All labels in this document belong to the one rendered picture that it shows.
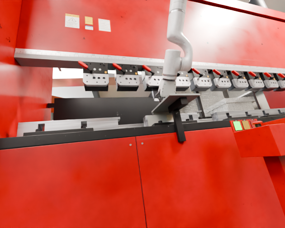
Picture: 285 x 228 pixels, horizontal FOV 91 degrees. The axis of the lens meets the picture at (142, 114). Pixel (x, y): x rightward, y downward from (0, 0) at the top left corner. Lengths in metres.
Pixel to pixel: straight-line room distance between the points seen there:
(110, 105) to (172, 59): 0.83
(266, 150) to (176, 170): 0.38
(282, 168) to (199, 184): 0.35
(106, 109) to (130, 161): 0.82
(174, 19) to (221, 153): 0.78
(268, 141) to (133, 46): 0.95
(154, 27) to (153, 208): 1.24
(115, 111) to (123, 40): 0.64
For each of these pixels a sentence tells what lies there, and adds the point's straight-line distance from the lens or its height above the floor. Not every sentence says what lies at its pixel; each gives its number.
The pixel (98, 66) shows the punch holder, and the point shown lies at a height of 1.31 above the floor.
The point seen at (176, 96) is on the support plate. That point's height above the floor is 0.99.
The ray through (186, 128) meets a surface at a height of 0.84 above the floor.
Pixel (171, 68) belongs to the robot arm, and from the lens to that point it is 0.82.
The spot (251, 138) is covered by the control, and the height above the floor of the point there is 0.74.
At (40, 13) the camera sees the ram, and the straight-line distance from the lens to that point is 1.28.
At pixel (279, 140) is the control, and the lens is 0.77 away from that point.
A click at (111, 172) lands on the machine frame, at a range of 0.68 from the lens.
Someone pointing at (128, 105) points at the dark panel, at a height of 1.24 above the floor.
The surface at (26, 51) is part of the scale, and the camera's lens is 1.09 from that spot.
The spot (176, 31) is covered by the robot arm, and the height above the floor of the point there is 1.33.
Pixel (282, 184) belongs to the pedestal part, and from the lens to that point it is 0.87.
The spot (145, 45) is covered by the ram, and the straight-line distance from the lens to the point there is 1.17.
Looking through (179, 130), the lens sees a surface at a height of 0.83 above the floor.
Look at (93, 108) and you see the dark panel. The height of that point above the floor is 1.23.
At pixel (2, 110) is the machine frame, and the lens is 0.93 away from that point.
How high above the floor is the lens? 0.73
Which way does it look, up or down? 16 degrees up
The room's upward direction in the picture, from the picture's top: 8 degrees counter-clockwise
